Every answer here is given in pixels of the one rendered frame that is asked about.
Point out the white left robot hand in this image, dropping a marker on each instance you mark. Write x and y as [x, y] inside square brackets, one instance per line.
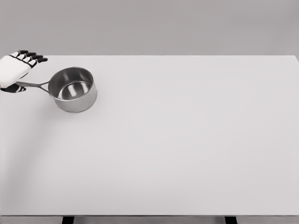
[12, 67]

